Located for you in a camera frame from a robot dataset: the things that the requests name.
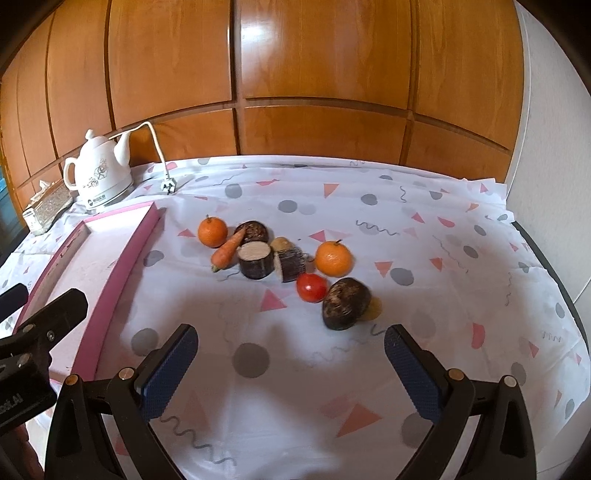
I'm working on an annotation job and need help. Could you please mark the small yellow-brown fruit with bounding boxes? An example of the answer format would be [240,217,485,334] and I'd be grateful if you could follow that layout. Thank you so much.
[359,296,383,321]

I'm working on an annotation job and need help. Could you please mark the dark round water chestnut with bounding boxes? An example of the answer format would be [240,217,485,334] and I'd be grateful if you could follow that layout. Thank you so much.
[322,277,372,331]

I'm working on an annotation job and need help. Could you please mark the small orange carrot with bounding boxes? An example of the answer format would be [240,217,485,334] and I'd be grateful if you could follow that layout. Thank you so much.
[211,227,246,272]

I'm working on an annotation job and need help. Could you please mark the red tomato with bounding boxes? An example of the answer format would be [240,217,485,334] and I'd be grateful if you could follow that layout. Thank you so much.
[295,273,329,303]

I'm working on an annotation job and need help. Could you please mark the orange mandarin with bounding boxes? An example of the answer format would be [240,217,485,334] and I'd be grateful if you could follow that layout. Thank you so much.
[315,240,353,277]
[197,216,228,248]

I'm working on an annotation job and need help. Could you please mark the dark cylinder yam piece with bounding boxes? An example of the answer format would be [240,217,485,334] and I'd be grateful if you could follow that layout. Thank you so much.
[238,241,274,280]

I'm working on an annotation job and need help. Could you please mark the dark round taro top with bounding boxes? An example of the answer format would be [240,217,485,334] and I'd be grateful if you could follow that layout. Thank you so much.
[235,220,270,245]

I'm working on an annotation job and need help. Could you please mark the dark cut yam chunk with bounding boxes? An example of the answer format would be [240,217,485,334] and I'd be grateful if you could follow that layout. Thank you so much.
[273,247,307,283]

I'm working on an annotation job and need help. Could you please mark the small tan potato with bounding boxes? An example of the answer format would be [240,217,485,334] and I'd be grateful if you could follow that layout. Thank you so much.
[270,237,294,253]

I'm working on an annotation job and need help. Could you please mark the pink shallow tray box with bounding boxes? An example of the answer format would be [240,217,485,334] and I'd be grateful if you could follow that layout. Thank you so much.
[17,202,159,382]

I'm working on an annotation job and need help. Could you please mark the silver ornate tissue box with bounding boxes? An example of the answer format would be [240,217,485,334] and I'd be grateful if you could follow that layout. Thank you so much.
[22,180,73,236]

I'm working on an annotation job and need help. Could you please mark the white ceramic electric kettle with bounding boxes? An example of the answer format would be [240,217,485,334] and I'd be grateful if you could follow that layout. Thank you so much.
[63,129,132,209]

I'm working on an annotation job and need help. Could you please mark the patterned white tablecloth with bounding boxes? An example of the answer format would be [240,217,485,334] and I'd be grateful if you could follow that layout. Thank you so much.
[1,156,590,479]

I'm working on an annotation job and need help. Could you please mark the white power cord with plug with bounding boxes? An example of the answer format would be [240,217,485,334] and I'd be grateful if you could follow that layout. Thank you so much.
[110,121,178,195]

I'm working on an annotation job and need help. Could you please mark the wooden cabinet wall panels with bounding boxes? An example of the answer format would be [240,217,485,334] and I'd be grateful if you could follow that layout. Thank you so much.
[1,1,524,210]

